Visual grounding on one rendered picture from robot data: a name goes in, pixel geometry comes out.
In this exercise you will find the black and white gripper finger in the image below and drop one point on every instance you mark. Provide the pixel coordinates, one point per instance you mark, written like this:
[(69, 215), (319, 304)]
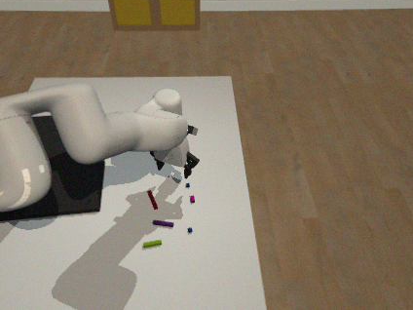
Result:
[(188, 168), (159, 163)]

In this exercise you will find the lime green rod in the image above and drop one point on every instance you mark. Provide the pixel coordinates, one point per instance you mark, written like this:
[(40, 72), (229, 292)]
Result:
[(152, 244)]

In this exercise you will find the purple rod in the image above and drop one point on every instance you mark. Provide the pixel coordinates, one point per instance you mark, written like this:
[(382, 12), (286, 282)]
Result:
[(163, 223)]

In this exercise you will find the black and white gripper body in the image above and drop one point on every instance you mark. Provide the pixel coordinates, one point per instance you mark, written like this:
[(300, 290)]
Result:
[(176, 156)]

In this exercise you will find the dark red rod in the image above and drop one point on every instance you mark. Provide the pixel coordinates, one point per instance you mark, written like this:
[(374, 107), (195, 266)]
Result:
[(152, 199)]

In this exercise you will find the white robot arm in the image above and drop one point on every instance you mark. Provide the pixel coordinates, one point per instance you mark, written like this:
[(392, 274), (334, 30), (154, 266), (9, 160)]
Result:
[(87, 135)]

